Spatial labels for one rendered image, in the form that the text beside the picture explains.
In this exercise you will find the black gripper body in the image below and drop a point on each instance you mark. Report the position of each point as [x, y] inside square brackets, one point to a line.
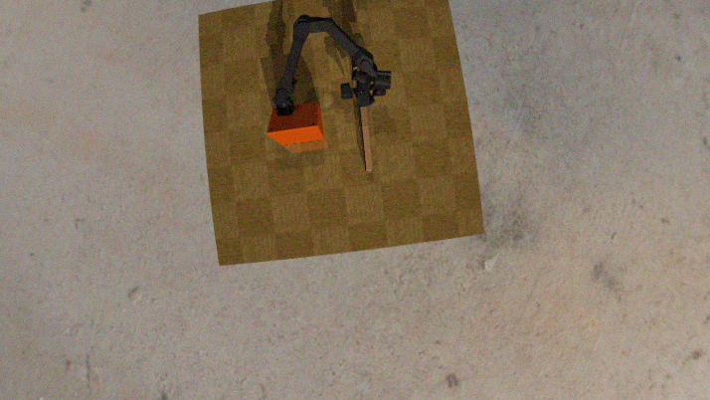
[346, 91]

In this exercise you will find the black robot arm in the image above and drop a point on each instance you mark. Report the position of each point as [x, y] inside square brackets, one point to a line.
[305, 25]

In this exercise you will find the wooden post with slot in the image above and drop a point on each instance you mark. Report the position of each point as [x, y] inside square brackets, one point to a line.
[354, 67]

